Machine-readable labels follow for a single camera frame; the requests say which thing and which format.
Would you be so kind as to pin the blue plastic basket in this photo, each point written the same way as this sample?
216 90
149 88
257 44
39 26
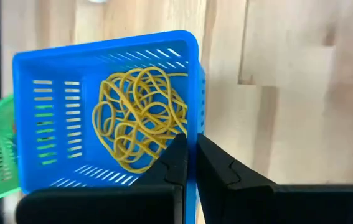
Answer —
58 65

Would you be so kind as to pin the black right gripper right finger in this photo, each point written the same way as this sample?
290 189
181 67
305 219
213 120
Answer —
219 186

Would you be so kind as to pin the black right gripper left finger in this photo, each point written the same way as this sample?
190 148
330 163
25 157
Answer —
170 174

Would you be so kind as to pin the long yellow rubber band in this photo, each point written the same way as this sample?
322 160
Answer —
101 91

